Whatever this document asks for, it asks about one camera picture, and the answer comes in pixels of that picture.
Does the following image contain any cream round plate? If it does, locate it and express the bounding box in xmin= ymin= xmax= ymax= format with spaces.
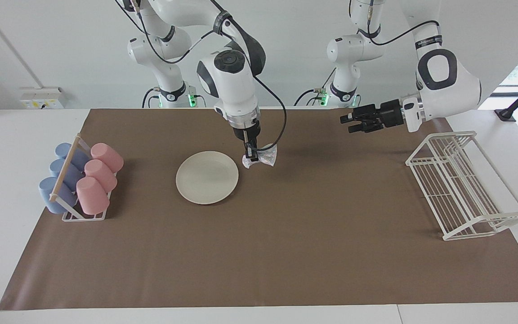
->
xmin=176 ymin=151 xmax=239 ymax=205

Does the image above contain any white wall outlet box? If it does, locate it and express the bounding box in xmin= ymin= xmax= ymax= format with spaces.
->
xmin=19 ymin=87 xmax=68 ymax=109

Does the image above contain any white wire dish rack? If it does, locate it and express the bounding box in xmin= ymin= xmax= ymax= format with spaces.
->
xmin=405 ymin=130 xmax=518 ymax=241

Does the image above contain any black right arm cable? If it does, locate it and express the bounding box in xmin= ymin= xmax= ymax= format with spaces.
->
xmin=234 ymin=18 xmax=288 ymax=152

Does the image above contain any black base cable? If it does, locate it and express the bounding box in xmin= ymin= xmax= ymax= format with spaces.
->
xmin=142 ymin=88 xmax=161 ymax=108
xmin=294 ymin=67 xmax=335 ymax=108

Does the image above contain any black left base cable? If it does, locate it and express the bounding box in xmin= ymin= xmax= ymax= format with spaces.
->
xmin=294 ymin=67 xmax=335 ymax=108

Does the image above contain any brown table mat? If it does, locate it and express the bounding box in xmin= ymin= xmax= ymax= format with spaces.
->
xmin=0 ymin=108 xmax=518 ymax=311

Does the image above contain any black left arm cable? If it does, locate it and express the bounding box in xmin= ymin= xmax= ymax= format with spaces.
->
xmin=366 ymin=20 xmax=439 ymax=46

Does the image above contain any pink plastic cup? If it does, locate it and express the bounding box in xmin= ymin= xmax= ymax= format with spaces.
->
xmin=84 ymin=159 xmax=118 ymax=193
xmin=76 ymin=176 xmax=110 ymax=215
xmin=90 ymin=143 xmax=124 ymax=174

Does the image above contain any blue plastic cup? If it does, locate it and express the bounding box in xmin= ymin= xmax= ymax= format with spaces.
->
xmin=39 ymin=177 xmax=78 ymax=214
xmin=49 ymin=159 xmax=84 ymax=189
xmin=55 ymin=143 xmax=91 ymax=171

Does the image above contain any white cup holder rack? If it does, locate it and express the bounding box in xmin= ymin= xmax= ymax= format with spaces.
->
xmin=50 ymin=134 xmax=118 ymax=222

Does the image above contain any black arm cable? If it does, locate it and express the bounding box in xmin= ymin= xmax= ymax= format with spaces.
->
xmin=234 ymin=18 xmax=288 ymax=152
xmin=366 ymin=20 xmax=439 ymax=46

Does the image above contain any black right base cable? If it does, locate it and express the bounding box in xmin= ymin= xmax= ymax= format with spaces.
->
xmin=142 ymin=88 xmax=161 ymax=108

